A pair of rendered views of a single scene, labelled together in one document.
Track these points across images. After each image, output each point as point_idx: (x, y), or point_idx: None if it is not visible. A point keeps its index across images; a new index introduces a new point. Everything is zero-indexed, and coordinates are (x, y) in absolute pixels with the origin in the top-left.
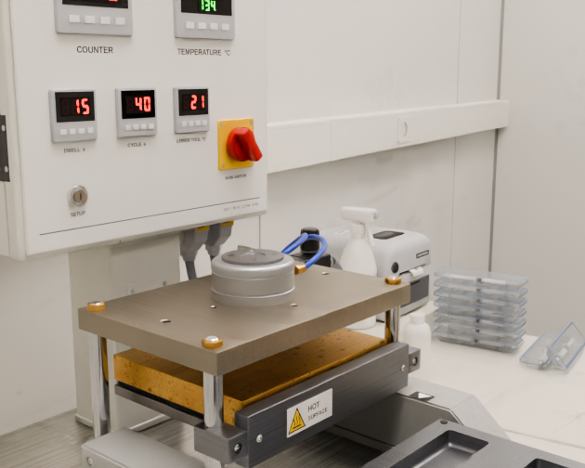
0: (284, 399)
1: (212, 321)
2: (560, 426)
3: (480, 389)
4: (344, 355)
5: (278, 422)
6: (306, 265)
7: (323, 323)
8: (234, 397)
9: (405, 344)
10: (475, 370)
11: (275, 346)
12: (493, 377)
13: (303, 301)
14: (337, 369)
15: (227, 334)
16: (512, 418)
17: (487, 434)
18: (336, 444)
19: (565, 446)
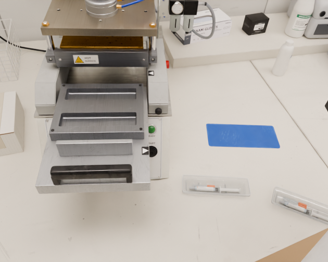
0: (72, 51)
1: (66, 15)
2: (308, 117)
3: (305, 86)
4: (117, 46)
5: (69, 57)
6: (122, 5)
7: (97, 31)
8: (60, 43)
9: (146, 52)
10: (319, 77)
11: (70, 33)
12: (321, 84)
13: (106, 20)
14: (106, 49)
15: (57, 22)
16: (295, 103)
17: (141, 96)
18: (141, 74)
19: (294, 125)
